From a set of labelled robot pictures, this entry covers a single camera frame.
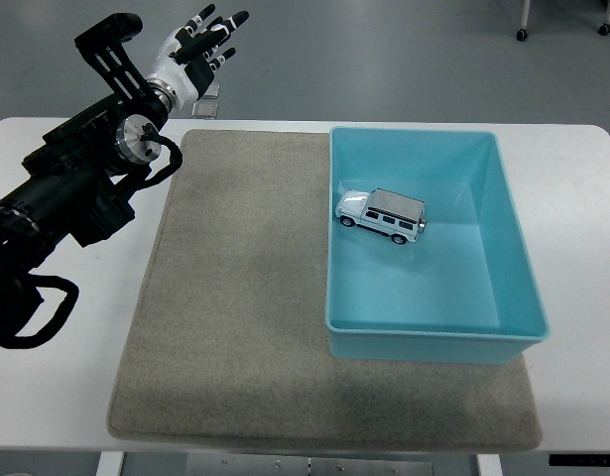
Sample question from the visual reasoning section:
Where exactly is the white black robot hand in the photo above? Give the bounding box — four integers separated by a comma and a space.
146, 3, 250, 108

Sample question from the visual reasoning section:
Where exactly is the white toy car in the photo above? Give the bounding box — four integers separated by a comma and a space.
334, 187, 428, 246

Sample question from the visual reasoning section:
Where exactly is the blue plastic box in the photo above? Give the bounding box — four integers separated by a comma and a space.
324, 125, 550, 364

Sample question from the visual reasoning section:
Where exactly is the grey-brown table mat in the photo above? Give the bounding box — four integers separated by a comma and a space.
106, 129, 544, 452

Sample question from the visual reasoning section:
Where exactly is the white table leg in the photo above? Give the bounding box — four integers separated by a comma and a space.
95, 451, 125, 476
476, 453, 504, 476

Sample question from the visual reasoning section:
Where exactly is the grey metal plate with screws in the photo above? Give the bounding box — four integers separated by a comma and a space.
184, 451, 434, 476

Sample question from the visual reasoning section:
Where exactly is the black table control panel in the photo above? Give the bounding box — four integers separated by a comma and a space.
549, 453, 610, 468

